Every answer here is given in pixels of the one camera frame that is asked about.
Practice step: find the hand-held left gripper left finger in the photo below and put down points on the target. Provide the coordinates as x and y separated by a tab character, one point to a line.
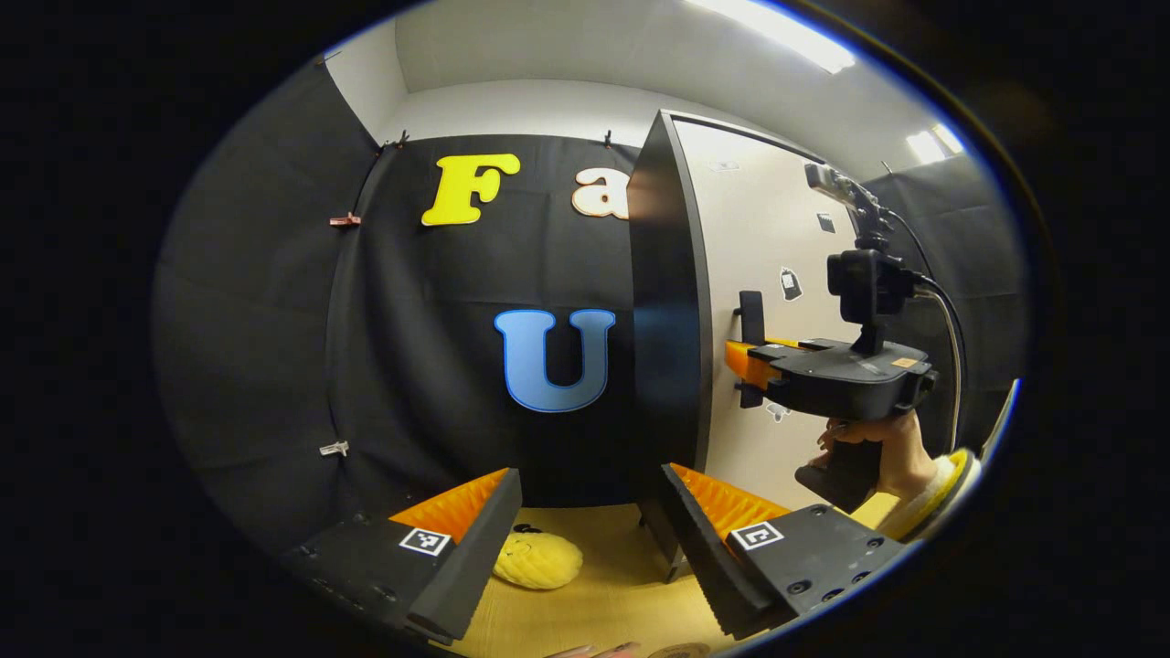
475	557

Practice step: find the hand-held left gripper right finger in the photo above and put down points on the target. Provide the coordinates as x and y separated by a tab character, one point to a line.
704	548

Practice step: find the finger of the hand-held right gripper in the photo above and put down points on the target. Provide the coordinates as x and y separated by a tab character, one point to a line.
748	361

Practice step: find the dark grey cabinet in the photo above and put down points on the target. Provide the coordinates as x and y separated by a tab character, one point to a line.
667	320

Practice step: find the beige cabinet door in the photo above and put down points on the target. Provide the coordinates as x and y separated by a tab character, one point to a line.
759	228

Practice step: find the yellow knitted toy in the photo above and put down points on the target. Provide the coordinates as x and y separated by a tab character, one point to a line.
539	559

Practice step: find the white spring clip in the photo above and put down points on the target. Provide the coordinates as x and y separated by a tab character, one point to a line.
335	448

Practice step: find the ceiling light panel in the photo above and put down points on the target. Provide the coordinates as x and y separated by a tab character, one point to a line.
934	143
786	32

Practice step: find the black backdrop cloth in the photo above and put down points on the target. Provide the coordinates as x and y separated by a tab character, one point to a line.
274	320

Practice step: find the red spring clip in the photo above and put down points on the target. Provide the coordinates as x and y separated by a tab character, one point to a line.
345	220

